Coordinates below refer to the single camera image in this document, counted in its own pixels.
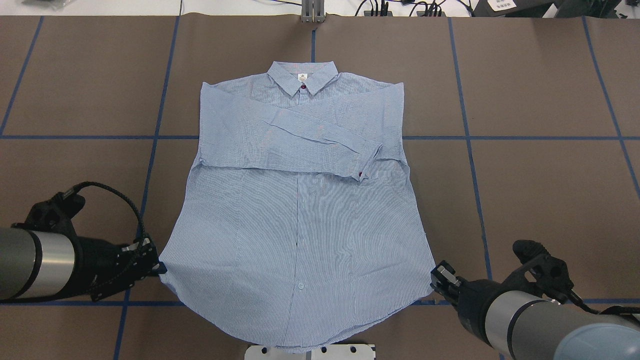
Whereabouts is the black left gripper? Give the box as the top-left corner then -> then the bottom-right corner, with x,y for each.
75,237 -> 167,302

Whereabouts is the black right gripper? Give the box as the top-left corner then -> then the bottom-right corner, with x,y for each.
430,260 -> 501,346

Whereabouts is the light blue striped shirt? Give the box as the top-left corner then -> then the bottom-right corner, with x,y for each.
159,62 -> 435,353

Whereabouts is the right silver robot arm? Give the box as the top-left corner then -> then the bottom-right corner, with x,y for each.
430,255 -> 639,360

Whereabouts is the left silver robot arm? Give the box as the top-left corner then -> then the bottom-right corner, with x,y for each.
0,227 -> 167,304

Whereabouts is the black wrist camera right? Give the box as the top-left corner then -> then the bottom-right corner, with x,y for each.
502,239 -> 575,305

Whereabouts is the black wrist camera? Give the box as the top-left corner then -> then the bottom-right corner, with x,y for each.
10,193 -> 86,239
502,239 -> 575,305

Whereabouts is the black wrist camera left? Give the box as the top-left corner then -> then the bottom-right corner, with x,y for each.
10,193 -> 86,239

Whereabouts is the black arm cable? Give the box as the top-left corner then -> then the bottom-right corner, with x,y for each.
65,181 -> 148,241

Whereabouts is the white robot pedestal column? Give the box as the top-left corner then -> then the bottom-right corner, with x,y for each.
244,343 -> 377,360

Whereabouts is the aluminium frame post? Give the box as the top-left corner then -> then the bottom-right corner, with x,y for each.
301,0 -> 326,24

